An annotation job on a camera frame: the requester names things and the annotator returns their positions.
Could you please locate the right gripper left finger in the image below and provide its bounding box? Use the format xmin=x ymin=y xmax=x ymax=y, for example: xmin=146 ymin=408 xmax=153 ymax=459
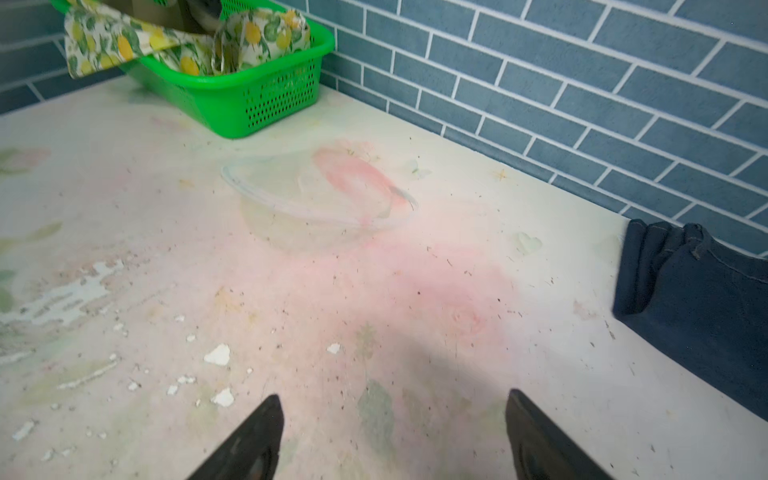
xmin=188 ymin=394 xmax=285 ymax=480

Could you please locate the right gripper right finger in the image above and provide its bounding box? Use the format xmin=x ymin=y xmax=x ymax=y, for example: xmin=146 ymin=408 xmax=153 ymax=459
xmin=505 ymin=389 xmax=611 ymax=480

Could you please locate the dark blue denim skirt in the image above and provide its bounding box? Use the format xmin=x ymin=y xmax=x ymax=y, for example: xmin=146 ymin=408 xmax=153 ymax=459
xmin=612 ymin=220 xmax=767 ymax=418

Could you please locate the yellow lemon print skirt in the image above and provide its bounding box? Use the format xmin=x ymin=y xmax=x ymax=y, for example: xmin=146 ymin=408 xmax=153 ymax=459
xmin=64 ymin=1 xmax=311 ymax=78

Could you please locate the olive khaki skirt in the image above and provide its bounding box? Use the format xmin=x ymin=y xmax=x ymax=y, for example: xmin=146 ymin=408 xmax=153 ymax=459
xmin=104 ymin=0 xmax=223 ymax=34

